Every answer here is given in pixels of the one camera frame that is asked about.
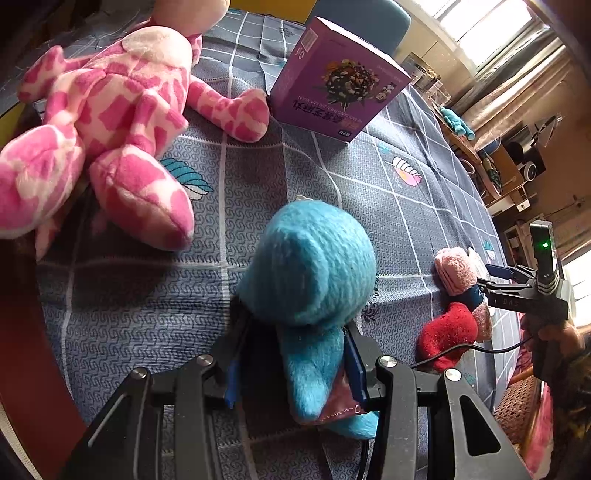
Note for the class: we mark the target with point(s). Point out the beige curtain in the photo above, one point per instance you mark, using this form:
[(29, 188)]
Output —
[(512, 87)]

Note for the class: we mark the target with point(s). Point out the white fan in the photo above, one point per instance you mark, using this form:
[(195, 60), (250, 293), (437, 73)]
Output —
[(531, 170)]

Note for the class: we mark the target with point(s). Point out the pink spotted plush toy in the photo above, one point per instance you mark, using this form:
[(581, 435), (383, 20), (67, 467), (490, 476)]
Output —
[(120, 92)]

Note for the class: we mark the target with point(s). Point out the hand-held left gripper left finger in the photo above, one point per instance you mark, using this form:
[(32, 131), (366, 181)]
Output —
[(232, 383)]

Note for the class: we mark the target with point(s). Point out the gold boxes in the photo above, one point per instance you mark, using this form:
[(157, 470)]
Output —
[(419, 69)]

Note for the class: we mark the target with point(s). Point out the red sock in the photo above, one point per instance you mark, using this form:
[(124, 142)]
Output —
[(448, 330)]

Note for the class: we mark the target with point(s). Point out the person's right hand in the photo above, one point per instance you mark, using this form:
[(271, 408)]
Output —
[(570, 339)]

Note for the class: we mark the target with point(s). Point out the purple box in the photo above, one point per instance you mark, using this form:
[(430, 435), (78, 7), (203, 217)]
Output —
[(323, 83)]

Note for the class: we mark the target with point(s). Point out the person's right forearm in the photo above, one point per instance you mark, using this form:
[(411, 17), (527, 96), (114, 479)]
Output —
[(572, 415)]

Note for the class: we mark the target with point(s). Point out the grey checked quilt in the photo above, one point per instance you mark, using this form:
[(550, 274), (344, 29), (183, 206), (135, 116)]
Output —
[(300, 175)]

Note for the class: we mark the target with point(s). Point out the small blue plush toy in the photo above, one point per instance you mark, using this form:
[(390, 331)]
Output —
[(455, 122)]

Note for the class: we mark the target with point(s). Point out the wooden desk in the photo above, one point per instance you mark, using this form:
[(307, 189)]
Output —
[(461, 147)]

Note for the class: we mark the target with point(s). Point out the window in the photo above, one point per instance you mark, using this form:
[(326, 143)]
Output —
[(489, 23)]

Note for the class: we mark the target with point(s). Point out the pink cloth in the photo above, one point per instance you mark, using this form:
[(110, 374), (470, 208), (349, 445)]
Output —
[(538, 443)]

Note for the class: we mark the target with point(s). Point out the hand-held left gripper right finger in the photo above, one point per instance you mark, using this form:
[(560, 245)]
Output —
[(355, 369)]

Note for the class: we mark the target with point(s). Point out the pink socks with blue band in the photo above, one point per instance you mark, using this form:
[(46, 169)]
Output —
[(455, 272)]

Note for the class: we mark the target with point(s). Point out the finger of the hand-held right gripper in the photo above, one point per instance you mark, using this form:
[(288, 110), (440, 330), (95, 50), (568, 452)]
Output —
[(498, 270), (475, 296)]

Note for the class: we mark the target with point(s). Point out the wicker chair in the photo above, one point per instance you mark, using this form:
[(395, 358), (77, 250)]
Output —
[(517, 406)]

